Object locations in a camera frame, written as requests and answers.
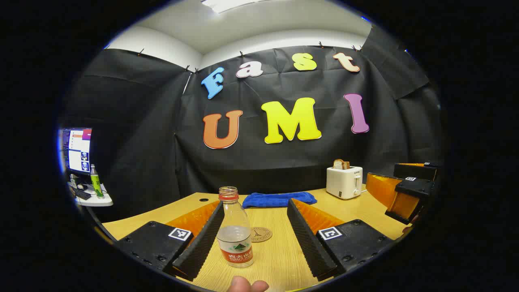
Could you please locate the clear plastic water bottle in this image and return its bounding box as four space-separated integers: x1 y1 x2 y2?
216 186 255 268

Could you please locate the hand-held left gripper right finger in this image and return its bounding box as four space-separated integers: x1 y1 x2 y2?
286 198 395 282

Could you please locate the white side table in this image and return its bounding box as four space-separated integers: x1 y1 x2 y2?
69 182 114 207

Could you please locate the green drink bottle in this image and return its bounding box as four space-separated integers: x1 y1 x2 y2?
90 164 105 199

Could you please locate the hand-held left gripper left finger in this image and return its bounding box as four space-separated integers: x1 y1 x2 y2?
115 200 226 282

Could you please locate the round wooden coaster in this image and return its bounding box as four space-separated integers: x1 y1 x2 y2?
249 227 273 243

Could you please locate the white toaster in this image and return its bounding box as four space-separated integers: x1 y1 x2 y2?
326 165 364 200

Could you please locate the computer monitor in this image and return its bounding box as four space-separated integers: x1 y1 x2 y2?
60 128 93 175

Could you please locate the blue towel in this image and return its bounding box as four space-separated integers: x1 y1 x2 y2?
242 192 318 208

